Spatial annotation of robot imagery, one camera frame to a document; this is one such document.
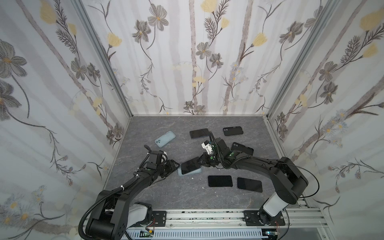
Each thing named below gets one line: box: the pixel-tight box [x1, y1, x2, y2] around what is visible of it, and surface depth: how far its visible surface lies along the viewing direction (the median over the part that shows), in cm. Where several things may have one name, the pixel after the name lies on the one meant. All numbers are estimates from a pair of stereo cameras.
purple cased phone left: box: [208, 175, 233, 187], surface depth 88 cm
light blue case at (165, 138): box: [154, 130, 176, 148], surface depth 109 cm
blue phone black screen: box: [181, 156, 202, 175], surface depth 89 cm
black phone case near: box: [231, 142, 254, 156], surface depth 105 cm
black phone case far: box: [223, 126, 244, 136], surface depth 114 cm
